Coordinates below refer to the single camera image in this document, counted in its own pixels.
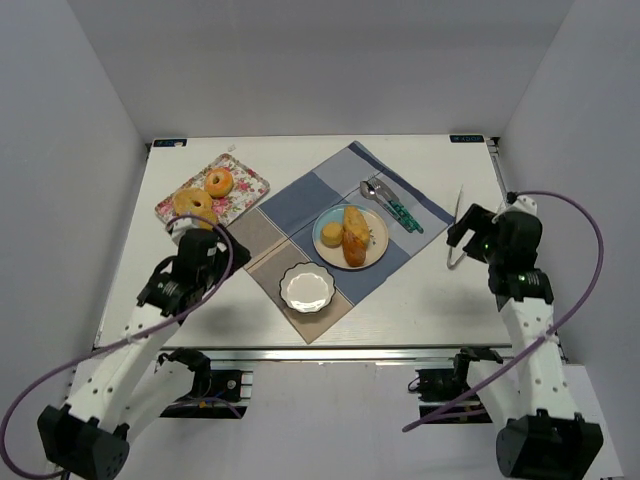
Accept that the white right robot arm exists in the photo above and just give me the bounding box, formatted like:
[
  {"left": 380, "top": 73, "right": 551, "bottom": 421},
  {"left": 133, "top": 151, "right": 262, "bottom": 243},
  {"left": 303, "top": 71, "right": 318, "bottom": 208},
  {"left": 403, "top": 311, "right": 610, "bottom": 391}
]
[{"left": 447, "top": 197, "right": 604, "bottom": 479}]

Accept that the blue label sticker right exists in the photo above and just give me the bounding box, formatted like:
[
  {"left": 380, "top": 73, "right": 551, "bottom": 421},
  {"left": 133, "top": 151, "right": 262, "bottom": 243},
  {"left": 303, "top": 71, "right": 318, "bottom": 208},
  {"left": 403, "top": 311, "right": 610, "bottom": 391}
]
[{"left": 449, "top": 134, "right": 485, "bottom": 143}]

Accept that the glazed ring donut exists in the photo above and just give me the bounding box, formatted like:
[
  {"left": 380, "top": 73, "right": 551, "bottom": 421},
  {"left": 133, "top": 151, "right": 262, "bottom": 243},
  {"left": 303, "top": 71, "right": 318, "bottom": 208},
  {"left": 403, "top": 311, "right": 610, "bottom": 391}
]
[{"left": 204, "top": 168, "right": 234, "bottom": 198}]

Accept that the brown crusty pastry piece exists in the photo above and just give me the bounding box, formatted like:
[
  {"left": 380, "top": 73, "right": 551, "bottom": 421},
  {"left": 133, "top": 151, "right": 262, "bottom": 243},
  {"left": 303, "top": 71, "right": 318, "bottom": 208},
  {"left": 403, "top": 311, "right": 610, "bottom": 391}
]
[{"left": 342, "top": 230, "right": 367, "bottom": 267}]

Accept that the floral serving tray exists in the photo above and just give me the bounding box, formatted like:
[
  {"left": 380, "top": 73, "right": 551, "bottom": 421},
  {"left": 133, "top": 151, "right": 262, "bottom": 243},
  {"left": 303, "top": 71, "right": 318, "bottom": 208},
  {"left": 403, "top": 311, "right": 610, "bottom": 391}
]
[{"left": 154, "top": 153, "right": 270, "bottom": 226}]

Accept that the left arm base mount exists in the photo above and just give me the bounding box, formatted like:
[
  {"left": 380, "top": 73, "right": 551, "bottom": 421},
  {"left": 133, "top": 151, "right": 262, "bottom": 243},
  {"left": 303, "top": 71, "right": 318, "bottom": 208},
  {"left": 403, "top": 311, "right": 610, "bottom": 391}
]
[{"left": 154, "top": 348, "right": 253, "bottom": 420}]

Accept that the small round bun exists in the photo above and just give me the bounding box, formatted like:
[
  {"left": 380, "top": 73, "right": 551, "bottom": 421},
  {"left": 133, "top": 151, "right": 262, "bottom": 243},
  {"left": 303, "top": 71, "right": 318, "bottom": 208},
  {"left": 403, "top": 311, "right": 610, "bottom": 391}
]
[{"left": 321, "top": 222, "right": 343, "bottom": 248}]

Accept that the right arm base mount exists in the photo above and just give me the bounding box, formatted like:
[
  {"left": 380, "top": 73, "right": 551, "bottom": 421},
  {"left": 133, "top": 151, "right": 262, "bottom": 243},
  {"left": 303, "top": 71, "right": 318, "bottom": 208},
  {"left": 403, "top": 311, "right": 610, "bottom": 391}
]
[{"left": 407, "top": 347, "right": 504, "bottom": 424}]

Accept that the white scalloped bowl black rim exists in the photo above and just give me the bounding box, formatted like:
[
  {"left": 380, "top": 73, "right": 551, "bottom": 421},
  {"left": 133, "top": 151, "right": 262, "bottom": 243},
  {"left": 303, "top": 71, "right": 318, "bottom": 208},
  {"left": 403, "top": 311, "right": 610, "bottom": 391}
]
[{"left": 279, "top": 262, "right": 336, "bottom": 314}]

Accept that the round yellow muffin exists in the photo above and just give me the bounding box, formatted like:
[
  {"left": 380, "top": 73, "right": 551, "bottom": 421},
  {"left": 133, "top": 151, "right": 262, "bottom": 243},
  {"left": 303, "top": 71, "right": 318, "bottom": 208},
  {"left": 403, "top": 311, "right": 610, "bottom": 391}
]
[{"left": 172, "top": 188, "right": 218, "bottom": 224}]

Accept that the blue and cream round plate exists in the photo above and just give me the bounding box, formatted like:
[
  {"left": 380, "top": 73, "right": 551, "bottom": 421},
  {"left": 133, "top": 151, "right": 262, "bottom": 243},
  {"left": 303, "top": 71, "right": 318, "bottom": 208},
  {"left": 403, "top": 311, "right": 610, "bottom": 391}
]
[{"left": 312, "top": 204, "right": 389, "bottom": 270}]

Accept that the blue label sticker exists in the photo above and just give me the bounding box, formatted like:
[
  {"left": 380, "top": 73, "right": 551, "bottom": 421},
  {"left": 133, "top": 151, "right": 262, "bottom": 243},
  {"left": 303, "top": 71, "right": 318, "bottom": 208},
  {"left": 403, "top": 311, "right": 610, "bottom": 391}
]
[
  {"left": 449, "top": 134, "right": 485, "bottom": 143},
  {"left": 152, "top": 138, "right": 187, "bottom": 148}
]

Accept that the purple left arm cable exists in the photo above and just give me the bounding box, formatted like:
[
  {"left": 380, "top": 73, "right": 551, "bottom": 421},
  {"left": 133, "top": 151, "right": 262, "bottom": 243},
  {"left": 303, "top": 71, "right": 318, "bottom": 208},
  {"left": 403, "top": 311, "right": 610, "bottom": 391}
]
[{"left": 0, "top": 214, "right": 235, "bottom": 479}]

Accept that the blue label sticker left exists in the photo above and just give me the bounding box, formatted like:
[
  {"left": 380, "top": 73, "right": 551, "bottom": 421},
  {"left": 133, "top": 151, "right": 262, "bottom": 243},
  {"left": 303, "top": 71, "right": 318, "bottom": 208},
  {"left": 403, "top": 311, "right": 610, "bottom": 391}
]
[{"left": 152, "top": 138, "right": 187, "bottom": 148}]

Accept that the steel spoon green handle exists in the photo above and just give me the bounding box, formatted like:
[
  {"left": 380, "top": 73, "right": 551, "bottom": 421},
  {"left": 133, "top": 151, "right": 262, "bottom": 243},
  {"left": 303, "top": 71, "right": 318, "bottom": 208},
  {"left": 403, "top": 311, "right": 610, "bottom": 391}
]
[{"left": 360, "top": 181, "right": 423, "bottom": 233}]

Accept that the oblong golden bread roll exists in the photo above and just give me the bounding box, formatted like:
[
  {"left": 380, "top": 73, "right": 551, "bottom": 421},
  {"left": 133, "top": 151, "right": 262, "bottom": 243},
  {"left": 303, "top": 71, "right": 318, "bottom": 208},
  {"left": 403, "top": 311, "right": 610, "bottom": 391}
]
[{"left": 343, "top": 205, "right": 370, "bottom": 246}]

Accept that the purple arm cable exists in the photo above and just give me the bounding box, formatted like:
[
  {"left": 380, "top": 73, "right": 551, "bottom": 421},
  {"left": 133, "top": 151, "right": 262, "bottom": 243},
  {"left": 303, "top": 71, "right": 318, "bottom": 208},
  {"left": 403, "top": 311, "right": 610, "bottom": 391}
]
[
  {"left": 0, "top": 214, "right": 235, "bottom": 479},
  {"left": 402, "top": 189, "right": 605, "bottom": 434}
]

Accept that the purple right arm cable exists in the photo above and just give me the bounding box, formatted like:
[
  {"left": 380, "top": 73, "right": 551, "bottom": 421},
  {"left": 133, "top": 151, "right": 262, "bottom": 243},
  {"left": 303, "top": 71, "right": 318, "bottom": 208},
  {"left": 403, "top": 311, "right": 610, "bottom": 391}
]
[{"left": 402, "top": 189, "right": 605, "bottom": 434}]

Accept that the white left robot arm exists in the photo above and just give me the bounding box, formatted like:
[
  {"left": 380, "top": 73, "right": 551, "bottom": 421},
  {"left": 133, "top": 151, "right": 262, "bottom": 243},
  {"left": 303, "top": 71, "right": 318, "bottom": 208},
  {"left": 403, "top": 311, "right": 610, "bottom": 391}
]
[{"left": 37, "top": 228, "right": 251, "bottom": 479}]

